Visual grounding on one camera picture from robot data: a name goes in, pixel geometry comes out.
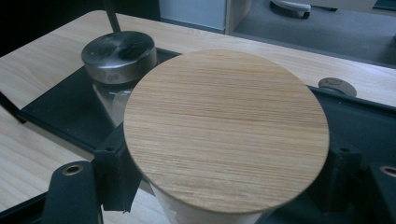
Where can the round grey table disc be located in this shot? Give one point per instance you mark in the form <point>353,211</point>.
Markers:
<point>336,85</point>

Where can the white round base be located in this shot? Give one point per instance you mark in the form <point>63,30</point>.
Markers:
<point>291,6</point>

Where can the black metal shelf rack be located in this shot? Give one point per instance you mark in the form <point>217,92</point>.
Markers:
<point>68,105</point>

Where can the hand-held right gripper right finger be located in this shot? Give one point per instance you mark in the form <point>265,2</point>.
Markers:
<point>339,177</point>

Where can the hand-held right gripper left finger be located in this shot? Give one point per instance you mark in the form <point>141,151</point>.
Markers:
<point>116,174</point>

